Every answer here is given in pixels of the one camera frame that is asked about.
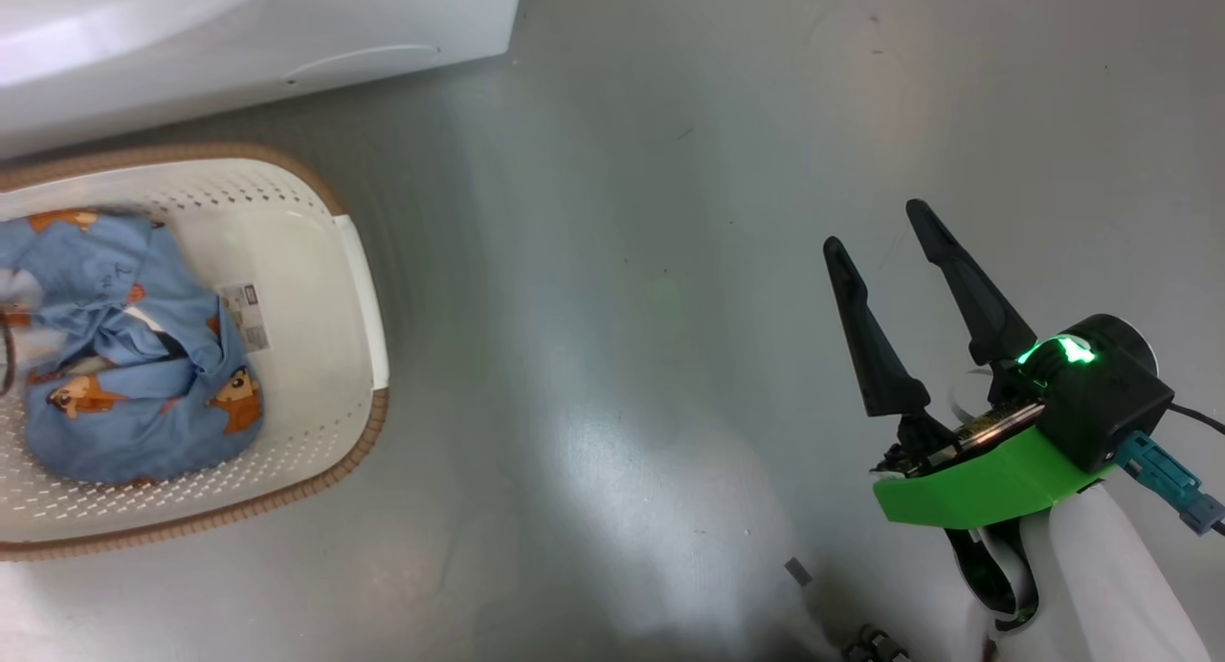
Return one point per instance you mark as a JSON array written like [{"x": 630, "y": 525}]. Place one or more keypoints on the basket product label sticker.
[{"x": 244, "y": 318}]

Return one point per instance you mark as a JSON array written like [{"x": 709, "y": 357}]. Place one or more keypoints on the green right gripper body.
[{"x": 976, "y": 490}]

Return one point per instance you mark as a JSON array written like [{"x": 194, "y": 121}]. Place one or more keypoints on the blue cartoon print garment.
[{"x": 124, "y": 394}]

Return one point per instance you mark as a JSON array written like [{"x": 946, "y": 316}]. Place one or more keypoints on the grey floor tape piece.
[{"x": 798, "y": 572}]

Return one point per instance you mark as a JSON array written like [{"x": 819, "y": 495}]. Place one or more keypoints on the cream perforated laundry basket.
[{"x": 306, "y": 404}]

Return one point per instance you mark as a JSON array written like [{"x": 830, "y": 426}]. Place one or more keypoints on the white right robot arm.
[{"x": 1101, "y": 585}]

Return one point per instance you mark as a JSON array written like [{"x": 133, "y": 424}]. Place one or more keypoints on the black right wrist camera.
[{"x": 1110, "y": 404}]

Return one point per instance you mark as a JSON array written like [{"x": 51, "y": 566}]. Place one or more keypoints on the white washing machine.
[{"x": 287, "y": 21}]

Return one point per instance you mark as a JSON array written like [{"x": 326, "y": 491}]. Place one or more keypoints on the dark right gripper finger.
[
  {"x": 876, "y": 356},
  {"x": 986, "y": 318}
]

